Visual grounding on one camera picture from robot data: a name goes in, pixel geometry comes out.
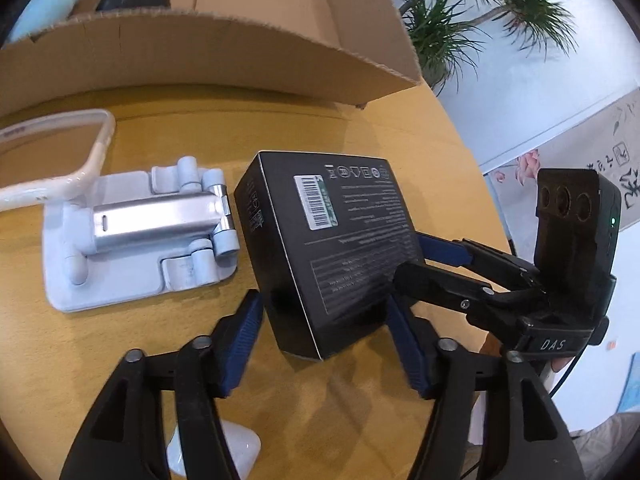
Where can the person's right hand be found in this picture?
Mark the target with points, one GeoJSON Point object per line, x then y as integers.
{"type": "Point", "coordinates": [555, 365]}

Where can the black product box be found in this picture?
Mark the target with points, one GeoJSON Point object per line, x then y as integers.
{"type": "Point", "coordinates": [340, 220]}

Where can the wall scroll painting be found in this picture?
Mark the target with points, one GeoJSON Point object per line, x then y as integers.
{"type": "Point", "coordinates": [575, 145]}

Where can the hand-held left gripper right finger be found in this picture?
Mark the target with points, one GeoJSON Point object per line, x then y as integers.
{"type": "Point", "coordinates": [407, 350]}

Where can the white earbuds case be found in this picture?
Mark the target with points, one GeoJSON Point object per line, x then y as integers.
{"type": "Point", "coordinates": [241, 447]}

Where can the person's grey trousers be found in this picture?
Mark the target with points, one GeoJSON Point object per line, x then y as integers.
{"type": "Point", "coordinates": [605, 447]}

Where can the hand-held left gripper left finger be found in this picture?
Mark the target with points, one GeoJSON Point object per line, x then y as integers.
{"type": "Point", "coordinates": [245, 340]}

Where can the white folding phone stand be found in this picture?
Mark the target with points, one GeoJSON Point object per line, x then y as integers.
{"type": "Point", "coordinates": [140, 220]}

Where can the potted palm plant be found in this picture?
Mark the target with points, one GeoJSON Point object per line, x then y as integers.
{"type": "Point", "coordinates": [440, 25]}

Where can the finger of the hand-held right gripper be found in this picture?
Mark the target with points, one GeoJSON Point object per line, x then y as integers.
{"type": "Point", "coordinates": [445, 250]}
{"type": "Point", "coordinates": [430, 282]}

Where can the cardboard box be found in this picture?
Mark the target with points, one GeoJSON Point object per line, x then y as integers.
{"type": "Point", "coordinates": [200, 55]}

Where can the light blue plush toy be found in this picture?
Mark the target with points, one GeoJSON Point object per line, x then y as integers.
{"type": "Point", "coordinates": [50, 0]}

